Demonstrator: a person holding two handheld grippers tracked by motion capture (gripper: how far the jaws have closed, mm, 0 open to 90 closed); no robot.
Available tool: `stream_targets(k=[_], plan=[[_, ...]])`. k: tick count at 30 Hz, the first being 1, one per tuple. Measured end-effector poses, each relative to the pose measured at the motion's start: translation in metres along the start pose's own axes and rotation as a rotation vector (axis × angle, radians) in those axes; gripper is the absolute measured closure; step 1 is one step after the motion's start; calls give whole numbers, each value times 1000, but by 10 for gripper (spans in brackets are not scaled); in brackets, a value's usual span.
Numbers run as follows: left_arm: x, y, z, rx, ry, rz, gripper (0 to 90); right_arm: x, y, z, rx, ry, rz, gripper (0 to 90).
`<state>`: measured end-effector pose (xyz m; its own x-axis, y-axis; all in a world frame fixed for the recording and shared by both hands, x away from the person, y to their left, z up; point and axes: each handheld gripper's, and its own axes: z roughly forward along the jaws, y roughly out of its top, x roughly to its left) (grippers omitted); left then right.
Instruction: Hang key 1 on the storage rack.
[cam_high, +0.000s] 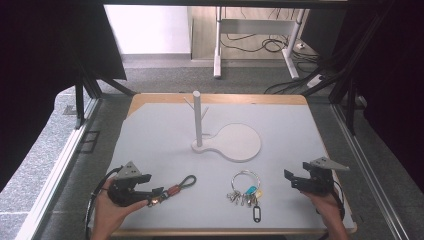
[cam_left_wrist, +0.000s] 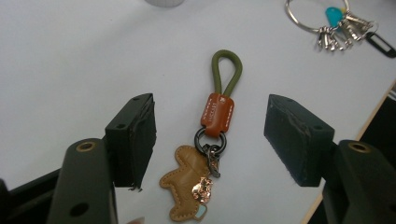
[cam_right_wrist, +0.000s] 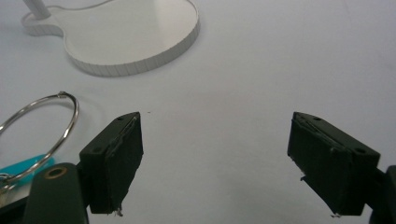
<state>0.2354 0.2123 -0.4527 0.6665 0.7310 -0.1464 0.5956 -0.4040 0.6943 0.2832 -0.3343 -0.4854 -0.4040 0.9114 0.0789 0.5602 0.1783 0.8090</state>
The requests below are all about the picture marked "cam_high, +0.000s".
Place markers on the white metal desk frame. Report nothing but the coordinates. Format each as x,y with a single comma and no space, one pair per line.
217,50

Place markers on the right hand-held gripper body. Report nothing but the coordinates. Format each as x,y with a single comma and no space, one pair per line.
318,180

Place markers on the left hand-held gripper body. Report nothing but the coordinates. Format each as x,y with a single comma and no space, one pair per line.
124,195

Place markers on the white key holder stand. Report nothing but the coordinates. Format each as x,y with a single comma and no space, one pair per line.
233,141

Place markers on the aluminium frame rail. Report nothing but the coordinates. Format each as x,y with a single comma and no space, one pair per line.
370,173
53,180

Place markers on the black curtain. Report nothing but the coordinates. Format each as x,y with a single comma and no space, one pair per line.
40,66
393,83

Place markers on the person's right hand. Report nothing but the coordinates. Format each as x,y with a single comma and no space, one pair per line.
325,208

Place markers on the person's left hand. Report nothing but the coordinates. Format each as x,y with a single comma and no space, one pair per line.
108,213

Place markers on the black metal stand strut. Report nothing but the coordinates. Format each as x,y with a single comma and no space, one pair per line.
79,106
350,106

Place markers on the grey table mat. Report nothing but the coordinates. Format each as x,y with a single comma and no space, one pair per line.
160,140

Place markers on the white power strip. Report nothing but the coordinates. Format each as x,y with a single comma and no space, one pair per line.
315,81

